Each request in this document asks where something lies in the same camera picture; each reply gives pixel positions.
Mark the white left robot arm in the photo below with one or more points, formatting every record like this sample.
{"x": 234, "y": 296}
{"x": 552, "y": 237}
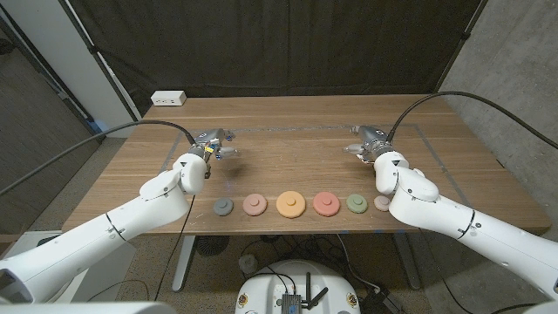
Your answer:
{"x": 109, "y": 231}

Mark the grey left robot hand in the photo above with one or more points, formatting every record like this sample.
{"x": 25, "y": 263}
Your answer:
{"x": 209, "y": 139}

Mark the large orange toy disc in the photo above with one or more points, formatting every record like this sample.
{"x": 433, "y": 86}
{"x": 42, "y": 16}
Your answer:
{"x": 290, "y": 204}

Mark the green toy disc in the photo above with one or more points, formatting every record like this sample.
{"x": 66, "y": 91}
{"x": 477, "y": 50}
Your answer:
{"x": 357, "y": 203}

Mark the red toy disc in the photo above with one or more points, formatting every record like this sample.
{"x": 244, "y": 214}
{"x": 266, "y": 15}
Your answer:
{"x": 326, "y": 203}

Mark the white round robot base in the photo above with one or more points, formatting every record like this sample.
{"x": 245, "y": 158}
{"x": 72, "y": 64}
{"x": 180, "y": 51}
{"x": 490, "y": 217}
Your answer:
{"x": 261, "y": 288}

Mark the black round floor fan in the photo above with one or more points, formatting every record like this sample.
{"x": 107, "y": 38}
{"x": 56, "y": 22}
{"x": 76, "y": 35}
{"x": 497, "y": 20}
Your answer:
{"x": 212, "y": 245}

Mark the black box on floor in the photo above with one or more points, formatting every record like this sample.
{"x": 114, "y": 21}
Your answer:
{"x": 379, "y": 303}

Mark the grey radio module with antennas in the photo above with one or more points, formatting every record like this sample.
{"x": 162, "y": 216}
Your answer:
{"x": 291, "y": 302}

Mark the small beige toy disc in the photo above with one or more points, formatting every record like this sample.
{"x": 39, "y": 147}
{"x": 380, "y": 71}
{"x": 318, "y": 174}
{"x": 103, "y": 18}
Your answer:
{"x": 381, "y": 202}

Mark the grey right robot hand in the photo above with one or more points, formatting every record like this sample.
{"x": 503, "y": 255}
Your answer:
{"x": 372, "y": 139}

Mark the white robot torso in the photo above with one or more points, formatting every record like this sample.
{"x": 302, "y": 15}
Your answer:
{"x": 87, "y": 309}

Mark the grey toy disc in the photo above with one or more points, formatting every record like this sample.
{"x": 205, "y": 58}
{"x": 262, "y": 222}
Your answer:
{"x": 222, "y": 206}

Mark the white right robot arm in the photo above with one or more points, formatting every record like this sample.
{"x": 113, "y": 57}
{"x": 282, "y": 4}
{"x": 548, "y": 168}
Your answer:
{"x": 479, "y": 231}

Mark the black backdrop stand pole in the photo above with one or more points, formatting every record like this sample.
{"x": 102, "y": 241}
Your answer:
{"x": 92, "y": 49}
{"x": 465, "y": 36}

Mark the grey round floor object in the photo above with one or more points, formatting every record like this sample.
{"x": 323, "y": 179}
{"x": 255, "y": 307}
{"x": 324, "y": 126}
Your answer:
{"x": 248, "y": 264}

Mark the pink toy disc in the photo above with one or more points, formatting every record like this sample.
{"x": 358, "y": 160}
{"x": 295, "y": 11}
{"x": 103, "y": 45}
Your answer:
{"x": 254, "y": 204}

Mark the white power strip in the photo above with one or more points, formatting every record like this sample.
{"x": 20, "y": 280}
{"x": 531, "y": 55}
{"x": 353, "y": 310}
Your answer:
{"x": 168, "y": 98}

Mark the blue foot pedal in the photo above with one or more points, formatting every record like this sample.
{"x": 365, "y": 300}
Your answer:
{"x": 45, "y": 240}

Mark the white floor platform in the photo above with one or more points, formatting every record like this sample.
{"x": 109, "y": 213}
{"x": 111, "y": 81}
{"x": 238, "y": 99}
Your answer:
{"x": 117, "y": 261}

